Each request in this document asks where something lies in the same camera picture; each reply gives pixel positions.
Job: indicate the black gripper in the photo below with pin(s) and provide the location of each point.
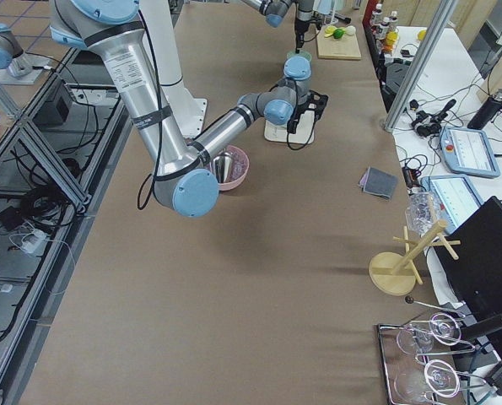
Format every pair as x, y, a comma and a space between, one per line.
304, 105

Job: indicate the green bowl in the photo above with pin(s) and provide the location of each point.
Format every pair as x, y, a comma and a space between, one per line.
299, 53

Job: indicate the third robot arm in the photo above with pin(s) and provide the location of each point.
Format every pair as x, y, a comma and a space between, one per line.
16, 65

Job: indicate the cream rabbit serving tray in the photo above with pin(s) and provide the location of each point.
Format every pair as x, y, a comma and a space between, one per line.
304, 133

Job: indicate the wooden cutting board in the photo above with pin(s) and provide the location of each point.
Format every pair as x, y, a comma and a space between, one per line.
345, 48

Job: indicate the green lime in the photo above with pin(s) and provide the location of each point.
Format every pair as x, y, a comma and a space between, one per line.
338, 33

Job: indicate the lemon slice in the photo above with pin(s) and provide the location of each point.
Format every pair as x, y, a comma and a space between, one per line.
329, 31

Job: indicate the white garlic bulb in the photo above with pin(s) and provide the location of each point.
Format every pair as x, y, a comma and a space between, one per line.
350, 30

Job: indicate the pink bowl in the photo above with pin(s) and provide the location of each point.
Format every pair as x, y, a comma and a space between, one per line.
230, 185

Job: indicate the clear ice cubes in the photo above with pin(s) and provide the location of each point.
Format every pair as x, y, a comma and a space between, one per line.
240, 165

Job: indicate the grey folded cloth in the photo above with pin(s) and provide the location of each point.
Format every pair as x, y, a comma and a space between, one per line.
378, 183

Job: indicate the steel ice scoop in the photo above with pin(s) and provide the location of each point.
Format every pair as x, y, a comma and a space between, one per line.
223, 165

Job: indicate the teach pendant far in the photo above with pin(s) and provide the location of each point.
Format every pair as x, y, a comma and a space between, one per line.
468, 151

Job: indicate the teach pendant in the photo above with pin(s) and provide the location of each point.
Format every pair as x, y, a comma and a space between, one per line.
458, 197
468, 151

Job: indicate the black water bottle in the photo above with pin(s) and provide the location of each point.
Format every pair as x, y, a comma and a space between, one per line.
488, 111

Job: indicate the teach pendant near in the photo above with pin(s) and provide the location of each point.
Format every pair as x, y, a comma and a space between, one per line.
458, 197

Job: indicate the wooden mug tree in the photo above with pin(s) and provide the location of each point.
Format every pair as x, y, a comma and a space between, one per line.
396, 274

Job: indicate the black monitor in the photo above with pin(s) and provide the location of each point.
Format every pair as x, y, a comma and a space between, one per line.
476, 276

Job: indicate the upper wine glass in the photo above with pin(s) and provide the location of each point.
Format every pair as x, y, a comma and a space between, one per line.
419, 337

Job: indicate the wine glass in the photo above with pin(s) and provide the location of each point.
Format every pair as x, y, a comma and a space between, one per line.
430, 384
419, 337

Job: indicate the lower wine glass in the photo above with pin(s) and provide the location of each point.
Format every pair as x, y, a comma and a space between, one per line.
430, 384

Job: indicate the aluminium frame post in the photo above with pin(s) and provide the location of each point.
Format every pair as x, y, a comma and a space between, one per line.
440, 52

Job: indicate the wire glass rack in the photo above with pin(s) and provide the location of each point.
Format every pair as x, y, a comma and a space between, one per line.
416, 365

